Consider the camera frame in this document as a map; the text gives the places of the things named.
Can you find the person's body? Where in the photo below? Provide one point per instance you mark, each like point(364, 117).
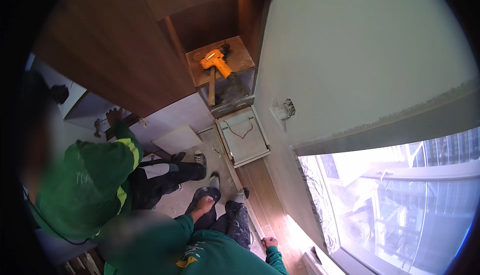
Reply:
point(210, 252)

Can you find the yellow power drill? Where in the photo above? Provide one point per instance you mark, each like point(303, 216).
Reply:
point(217, 60)

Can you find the small metal hand tool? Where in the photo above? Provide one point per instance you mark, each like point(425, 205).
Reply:
point(97, 127)

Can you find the white wall socket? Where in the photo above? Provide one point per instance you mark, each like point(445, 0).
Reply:
point(281, 111)

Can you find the white open drawer box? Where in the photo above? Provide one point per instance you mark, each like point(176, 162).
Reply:
point(243, 137)

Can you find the pile of wood scraps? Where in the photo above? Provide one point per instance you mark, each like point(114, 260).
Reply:
point(83, 263)

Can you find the person's legs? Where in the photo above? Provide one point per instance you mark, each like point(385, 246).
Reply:
point(234, 218)

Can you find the large glass window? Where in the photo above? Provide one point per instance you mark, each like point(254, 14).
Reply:
point(397, 203)

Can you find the person's right fingers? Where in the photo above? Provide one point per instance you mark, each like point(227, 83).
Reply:
point(264, 242)

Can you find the white rectangular board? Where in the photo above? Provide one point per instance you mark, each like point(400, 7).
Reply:
point(177, 139)

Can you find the white base cabinet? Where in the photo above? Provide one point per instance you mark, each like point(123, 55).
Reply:
point(165, 119)

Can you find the person's left hand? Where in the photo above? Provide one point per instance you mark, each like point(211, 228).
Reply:
point(204, 203)

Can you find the brown wooden cabinet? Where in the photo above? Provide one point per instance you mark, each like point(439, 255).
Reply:
point(123, 42)

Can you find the person's right hand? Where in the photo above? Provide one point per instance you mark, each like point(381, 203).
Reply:
point(270, 242)

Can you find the person's left fingers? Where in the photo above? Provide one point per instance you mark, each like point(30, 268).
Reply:
point(210, 200)

